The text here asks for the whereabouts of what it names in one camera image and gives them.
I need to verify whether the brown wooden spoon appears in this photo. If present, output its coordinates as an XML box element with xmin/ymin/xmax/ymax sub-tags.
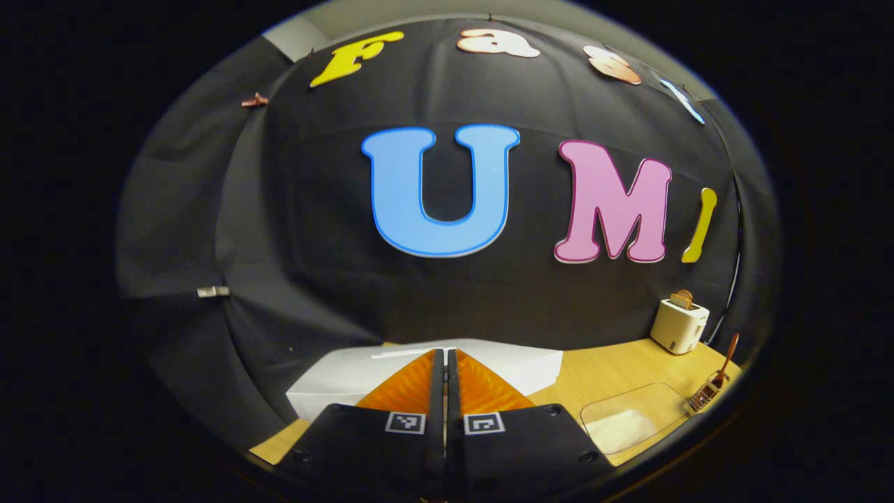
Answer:
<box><xmin>709</xmin><ymin>333</ymin><xmax>740</xmax><ymax>392</ymax></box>

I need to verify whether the clear glass container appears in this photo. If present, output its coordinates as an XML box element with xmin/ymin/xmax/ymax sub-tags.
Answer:
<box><xmin>580</xmin><ymin>382</ymin><xmax>692</xmax><ymax>456</ymax></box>

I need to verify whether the white rice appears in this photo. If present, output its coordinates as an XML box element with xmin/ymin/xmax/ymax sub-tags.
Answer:
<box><xmin>594</xmin><ymin>409</ymin><xmax>657</xmax><ymax>455</ymax></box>

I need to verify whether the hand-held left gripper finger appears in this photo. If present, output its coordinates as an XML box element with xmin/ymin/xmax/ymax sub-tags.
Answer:
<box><xmin>447</xmin><ymin>348</ymin><xmax>615</xmax><ymax>500</ymax></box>
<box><xmin>279</xmin><ymin>348</ymin><xmax>446</xmax><ymax>500</ymax></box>

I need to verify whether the white rice cooker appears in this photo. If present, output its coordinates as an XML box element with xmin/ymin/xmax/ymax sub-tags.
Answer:
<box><xmin>286</xmin><ymin>339</ymin><xmax>564</xmax><ymax>422</ymax></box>

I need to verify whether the white toaster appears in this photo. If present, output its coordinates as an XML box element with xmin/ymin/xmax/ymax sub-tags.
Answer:
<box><xmin>650</xmin><ymin>297</ymin><xmax>710</xmax><ymax>356</ymax></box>

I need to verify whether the black backdrop cloth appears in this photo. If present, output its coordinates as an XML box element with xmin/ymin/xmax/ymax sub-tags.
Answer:
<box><xmin>115</xmin><ymin>17</ymin><xmax>783</xmax><ymax>451</ymax></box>

